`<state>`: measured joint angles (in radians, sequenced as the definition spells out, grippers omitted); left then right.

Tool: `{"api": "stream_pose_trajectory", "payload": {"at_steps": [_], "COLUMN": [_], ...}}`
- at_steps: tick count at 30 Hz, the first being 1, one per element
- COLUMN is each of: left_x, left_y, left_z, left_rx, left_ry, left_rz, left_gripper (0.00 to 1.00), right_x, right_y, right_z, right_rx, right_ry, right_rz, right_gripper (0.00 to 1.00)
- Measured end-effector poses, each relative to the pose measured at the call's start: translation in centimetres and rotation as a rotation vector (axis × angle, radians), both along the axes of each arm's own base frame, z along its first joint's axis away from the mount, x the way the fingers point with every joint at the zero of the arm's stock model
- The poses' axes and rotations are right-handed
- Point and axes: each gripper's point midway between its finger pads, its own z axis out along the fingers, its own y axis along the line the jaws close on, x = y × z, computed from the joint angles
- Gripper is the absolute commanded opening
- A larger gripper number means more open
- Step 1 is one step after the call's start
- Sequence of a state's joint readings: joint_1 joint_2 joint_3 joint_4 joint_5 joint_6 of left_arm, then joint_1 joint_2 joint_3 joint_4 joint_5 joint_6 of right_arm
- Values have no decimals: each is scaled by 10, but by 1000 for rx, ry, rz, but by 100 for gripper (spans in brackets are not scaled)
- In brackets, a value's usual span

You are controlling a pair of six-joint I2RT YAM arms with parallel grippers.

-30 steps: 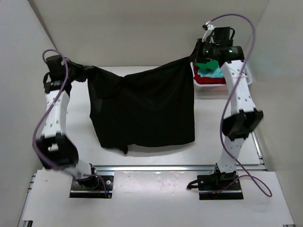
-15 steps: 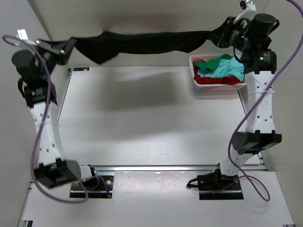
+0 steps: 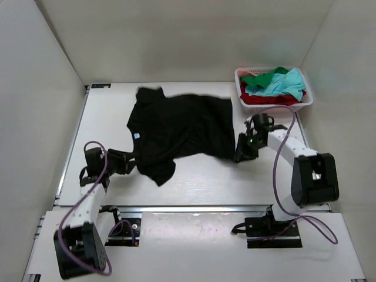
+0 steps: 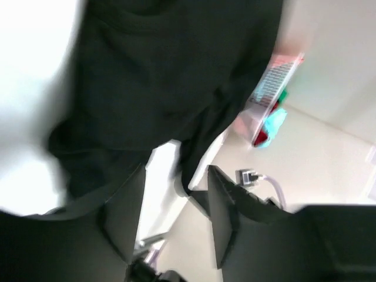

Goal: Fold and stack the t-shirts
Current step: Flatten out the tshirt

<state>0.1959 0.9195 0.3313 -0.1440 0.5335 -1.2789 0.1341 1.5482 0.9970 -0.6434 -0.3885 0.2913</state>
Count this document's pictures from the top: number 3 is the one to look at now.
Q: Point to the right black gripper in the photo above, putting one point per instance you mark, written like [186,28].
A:
[242,150]

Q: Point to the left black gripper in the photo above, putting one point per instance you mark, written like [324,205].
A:
[125,161]

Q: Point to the black t shirt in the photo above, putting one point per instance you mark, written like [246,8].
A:
[166,128]

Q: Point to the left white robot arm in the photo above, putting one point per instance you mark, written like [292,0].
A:
[84,230]

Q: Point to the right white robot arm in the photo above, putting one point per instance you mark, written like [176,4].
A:
[313,183]

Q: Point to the red t shirt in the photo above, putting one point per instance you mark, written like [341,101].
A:
[287,100]

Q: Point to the white plastic laundry basket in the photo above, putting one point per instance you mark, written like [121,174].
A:
[307,98]

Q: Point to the green t shirt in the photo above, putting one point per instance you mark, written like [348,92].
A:
[264,79]

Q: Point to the pink t shirt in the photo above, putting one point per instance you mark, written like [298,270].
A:
[245,73]

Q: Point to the teal t shirt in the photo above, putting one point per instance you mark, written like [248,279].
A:
[288,84]

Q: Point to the blue label sticker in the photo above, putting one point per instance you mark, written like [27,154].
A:
[100,86]

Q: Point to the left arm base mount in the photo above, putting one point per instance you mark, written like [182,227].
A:
[127,232]

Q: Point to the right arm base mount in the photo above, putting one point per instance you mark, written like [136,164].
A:
[265,232]

